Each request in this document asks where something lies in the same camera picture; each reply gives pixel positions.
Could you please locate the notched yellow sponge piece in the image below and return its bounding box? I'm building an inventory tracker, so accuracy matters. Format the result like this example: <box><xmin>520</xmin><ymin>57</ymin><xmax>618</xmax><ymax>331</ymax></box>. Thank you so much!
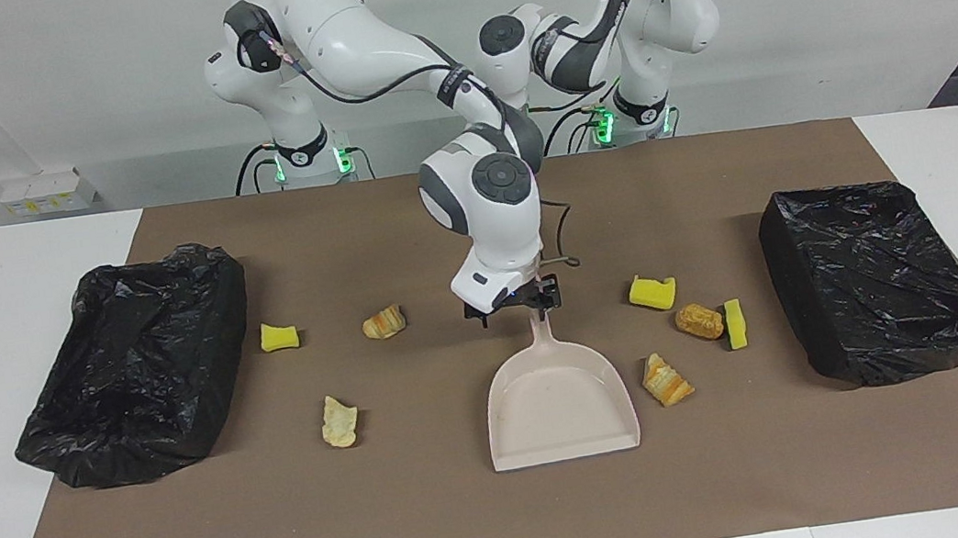
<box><xmin>627</xmin><ymin>271</ymin><xmax>680</xmax><ymax>316</ymax></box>

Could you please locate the beige plastic dustpan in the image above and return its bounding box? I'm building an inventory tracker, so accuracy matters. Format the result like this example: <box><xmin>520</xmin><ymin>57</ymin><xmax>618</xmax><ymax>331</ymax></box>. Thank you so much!
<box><xmin>473</xmin><ymin>295</ymin><xmax>644</xmax><ymax>474</ymax></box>

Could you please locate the large orange striped bread chunk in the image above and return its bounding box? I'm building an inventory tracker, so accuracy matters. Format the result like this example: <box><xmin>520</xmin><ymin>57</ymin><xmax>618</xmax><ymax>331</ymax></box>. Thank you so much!
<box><xmin>640</xmin><ymin>349</ymin><xmax>697</xmax><ymax>410</ymax></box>

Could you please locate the brown round bread roll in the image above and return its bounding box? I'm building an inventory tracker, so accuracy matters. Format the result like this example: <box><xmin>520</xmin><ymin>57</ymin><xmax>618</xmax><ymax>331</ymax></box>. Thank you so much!
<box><xmin>674</xmin><ymin>300</ymin><xmax>727</xmax><ymax>344</ymax></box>

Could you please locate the yellow green scrub sponge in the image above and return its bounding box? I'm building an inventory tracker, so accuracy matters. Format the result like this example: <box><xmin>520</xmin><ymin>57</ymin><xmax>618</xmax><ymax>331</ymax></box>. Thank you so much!
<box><xmin>722</xmin><ymin>297</ymin><xmax>750</xmax><ymax>352</ymax></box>

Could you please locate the black bag lined bin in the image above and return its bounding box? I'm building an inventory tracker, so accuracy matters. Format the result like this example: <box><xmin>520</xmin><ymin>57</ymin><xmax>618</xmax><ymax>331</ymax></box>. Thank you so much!
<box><xmin>753</xmin><ymin>168</ymin><xmax>958</xmax><ymax>399</ymax></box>
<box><xmin>0</xmin><ymin>237</ymin><xmax>271</xmax><ymax>499</ymax></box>

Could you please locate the small orange striped bread piece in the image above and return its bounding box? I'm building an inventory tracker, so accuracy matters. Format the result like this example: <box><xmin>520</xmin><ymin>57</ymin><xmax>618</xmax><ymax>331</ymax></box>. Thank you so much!
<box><xmin>360</xmin><ymin>302</ymin><xmax>408</xmax><ymax>342</ymax></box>

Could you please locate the pale cream bread piece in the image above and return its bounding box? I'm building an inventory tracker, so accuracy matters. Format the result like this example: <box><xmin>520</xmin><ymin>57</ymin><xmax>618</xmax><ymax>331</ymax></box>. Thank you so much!
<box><xmin>317</xmin><ymin>393</ymin><xmax>363</xmax><ymax>452</ymax></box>

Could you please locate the large brown table mat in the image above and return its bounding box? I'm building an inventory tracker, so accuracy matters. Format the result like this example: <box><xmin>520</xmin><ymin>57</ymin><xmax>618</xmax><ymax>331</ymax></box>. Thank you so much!
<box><xmin>0</xmin><ymin>101</ymin><xmax>958</xmax><ymax>538</ymax></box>

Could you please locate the small yellow sponge wedge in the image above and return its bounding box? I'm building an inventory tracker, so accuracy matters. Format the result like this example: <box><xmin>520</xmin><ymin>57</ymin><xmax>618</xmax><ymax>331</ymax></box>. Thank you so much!
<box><xmin>258</xmin><ymin>319</ymin><xmax>302</xmax><ymax>354</ymax></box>

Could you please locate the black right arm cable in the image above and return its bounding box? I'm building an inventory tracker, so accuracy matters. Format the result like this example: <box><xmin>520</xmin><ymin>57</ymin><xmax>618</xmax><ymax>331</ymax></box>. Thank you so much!
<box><xmin>253</xmin><ymin>0</ymin><xmax>584</xmax><ymax>306</ymax></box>

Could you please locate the white wall socket box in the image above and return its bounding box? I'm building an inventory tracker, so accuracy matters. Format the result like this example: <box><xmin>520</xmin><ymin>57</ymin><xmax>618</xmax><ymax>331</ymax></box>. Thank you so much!
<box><xmin>0</xmin><ymin>164</ymin><xmax>102</xmax><ymax>221</ymax></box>

